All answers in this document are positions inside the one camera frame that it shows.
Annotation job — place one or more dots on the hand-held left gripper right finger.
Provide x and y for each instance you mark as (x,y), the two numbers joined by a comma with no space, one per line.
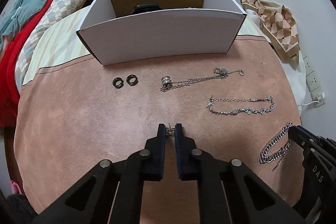
(179,150)

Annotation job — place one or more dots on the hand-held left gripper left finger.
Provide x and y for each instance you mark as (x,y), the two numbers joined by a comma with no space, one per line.
(161,150)

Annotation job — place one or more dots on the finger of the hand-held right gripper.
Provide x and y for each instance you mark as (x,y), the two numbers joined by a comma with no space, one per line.
(302,133)

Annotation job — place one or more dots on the white cardboard box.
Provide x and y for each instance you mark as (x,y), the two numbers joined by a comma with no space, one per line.
(162,32)

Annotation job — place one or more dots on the white power strip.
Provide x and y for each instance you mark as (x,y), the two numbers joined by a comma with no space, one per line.
(313,79)

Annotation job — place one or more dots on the pink fleece blanket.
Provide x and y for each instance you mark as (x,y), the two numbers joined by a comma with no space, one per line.
(105,121)

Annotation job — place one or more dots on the black hoop earring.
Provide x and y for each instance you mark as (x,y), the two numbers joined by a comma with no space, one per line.
(118,82)
(131,79)

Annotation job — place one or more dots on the brown checkered scarf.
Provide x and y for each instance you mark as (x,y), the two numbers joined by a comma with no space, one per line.
(273,22)

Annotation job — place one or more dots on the black watch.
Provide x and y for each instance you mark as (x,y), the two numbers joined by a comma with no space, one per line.
(147,7)

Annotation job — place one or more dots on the pale striped bed sheet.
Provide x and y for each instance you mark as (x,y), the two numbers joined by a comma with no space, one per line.
(63,40)

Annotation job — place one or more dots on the pink plastic object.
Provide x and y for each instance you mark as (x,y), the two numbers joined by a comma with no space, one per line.
(15,187)

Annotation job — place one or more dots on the grey fuzzy cloth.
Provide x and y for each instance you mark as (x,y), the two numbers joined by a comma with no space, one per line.
(18,209)

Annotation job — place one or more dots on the red blanket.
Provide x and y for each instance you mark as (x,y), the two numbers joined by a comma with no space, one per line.
(10,64)

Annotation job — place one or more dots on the teal blanket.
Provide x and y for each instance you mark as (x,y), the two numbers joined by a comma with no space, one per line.
(31,1)

